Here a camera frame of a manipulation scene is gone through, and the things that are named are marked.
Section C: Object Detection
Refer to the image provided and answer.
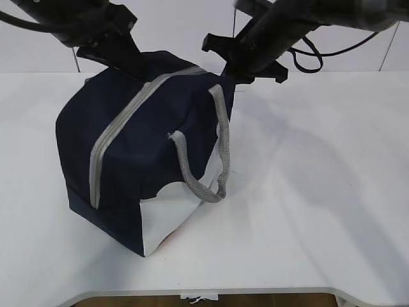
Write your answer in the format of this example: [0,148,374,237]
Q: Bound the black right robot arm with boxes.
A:
[202,0,408,84]

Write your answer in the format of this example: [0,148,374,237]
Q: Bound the navy blue lunch bag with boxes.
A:
[56,51,235,257]

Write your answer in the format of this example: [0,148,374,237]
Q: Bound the white tape label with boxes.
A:
[180,294,219,304]

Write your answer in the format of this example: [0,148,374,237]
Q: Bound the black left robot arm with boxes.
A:
[1,0,150,81]

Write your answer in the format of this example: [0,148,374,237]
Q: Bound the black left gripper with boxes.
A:
[54,1,150,81]

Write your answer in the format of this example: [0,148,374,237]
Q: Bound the black cable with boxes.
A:
[289,30,381,73]

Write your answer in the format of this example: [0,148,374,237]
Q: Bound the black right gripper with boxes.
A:
[202,19,288,93]

